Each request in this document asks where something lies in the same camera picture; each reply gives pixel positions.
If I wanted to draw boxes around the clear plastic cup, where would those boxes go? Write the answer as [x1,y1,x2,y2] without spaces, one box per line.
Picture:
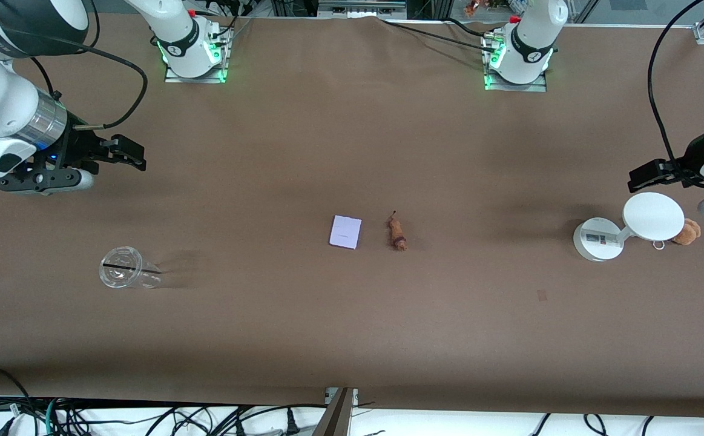
[99,246,163,289]

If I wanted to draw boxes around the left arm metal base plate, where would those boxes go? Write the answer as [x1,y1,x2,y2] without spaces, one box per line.
[484,30,548,93]

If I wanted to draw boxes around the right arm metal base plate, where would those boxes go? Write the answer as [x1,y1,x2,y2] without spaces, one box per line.
[164,24,232,84]

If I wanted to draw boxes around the aluminium frame rack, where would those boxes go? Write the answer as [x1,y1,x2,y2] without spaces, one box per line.
[270,0,410,19]

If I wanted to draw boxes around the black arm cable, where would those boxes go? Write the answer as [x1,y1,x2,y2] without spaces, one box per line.
[647,0,704,185]
[1,0,148,131]

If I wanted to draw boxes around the brown plush keychain toy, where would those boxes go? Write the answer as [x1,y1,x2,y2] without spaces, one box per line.
[673,219,702,246]

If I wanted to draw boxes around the white round desk lamp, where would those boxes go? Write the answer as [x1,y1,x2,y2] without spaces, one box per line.
[573,192,685,262]

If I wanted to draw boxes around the brown lion statue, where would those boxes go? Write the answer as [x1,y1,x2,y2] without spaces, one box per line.
[387,210,409,252]

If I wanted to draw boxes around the aluminium support post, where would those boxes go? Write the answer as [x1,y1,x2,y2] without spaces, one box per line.
[312,388,359,436]

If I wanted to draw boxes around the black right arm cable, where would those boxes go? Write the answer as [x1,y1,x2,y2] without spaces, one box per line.
[1,0,148,131]

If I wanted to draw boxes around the black drinking straw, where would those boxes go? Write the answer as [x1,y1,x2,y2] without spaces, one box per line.
[102,262,163,274]

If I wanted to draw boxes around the brown table cover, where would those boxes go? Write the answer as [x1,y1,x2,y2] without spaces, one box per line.
[0,13,704,418]

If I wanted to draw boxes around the black base power cable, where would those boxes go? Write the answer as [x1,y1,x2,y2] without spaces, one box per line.
[382,18,505,50]

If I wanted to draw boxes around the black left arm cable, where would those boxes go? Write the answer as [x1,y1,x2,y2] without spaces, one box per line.
[647,0,704,185]

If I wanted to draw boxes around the lavender paper card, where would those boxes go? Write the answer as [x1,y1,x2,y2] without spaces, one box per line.
[329,215,363,250]

